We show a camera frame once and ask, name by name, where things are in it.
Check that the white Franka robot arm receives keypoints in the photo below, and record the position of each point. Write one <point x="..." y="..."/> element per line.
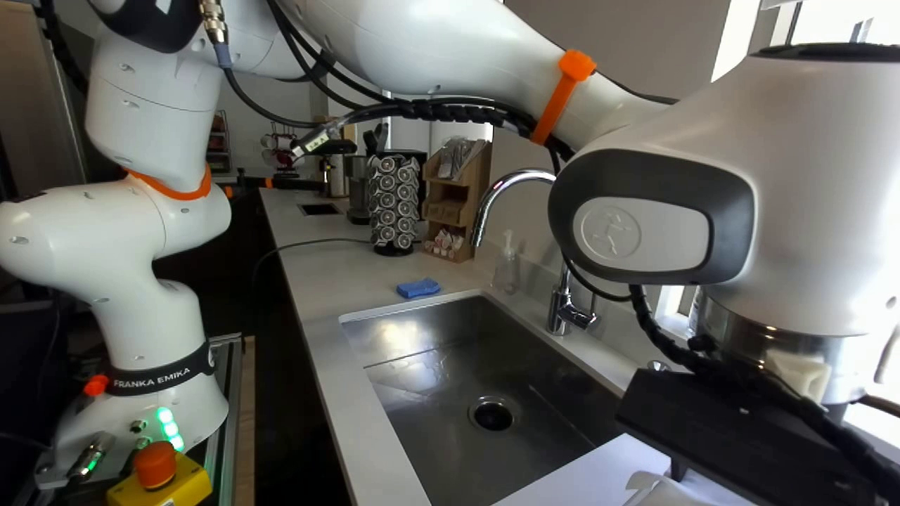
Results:
<point x="142" y="234"/>

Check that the clear pump soap bottle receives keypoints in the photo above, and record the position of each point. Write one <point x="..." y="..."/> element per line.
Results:
<point x="506" y="271"/>

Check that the stainless steel sink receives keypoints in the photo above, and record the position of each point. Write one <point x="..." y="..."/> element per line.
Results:
<point x="423" y="366"/>

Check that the blue sponge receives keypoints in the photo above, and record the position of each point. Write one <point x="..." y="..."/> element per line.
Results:
<point x="418" y="288"/>

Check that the wooden organizer rack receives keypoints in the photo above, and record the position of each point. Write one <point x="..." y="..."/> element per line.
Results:
<point x="456" y="201"/>

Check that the coffee pod carousel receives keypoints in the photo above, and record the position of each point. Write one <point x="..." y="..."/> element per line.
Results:
<point x="394" y="206"/>

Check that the dark cylindrical canister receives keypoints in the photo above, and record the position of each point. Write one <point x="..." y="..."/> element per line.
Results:
<point x="357" y="191"/>

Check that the chrome gooseneck faucet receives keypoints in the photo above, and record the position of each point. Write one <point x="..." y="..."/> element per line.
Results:
<point x="560" y="313"/>

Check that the small flat black item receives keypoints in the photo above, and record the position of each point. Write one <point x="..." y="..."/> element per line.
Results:
<point x="318" y="206"/>

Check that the shelf with brown items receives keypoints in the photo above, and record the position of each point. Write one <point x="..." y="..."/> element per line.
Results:
<point x="221" y="142"/>

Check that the wooden robot mounting table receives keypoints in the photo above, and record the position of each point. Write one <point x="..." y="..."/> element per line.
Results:
<point x="245" y="421"/>

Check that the yellow emergency stop button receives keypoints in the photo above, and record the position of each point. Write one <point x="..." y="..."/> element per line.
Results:
<point x="155" y="463"/>

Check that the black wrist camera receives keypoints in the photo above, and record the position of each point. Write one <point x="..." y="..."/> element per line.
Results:
<point x="733" y="430"/>

